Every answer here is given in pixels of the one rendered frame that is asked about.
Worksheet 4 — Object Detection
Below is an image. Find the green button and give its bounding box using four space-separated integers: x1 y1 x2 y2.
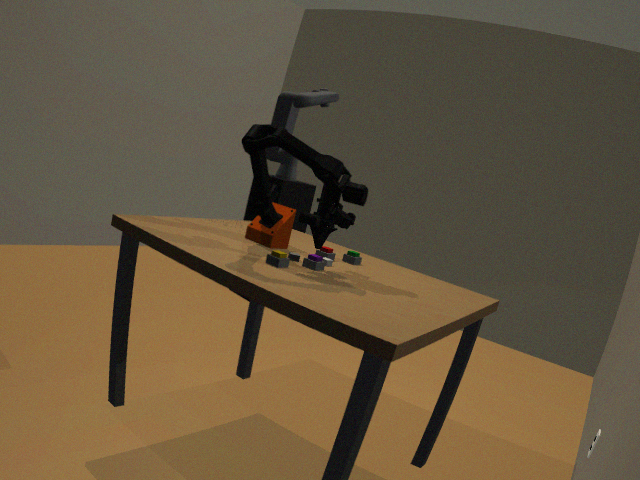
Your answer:
342 251 362 265

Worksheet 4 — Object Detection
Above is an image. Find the purple button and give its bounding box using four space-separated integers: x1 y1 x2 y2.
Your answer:
302 254 326 271

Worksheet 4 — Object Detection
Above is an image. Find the red button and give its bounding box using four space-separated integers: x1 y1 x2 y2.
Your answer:
315 247 336 261

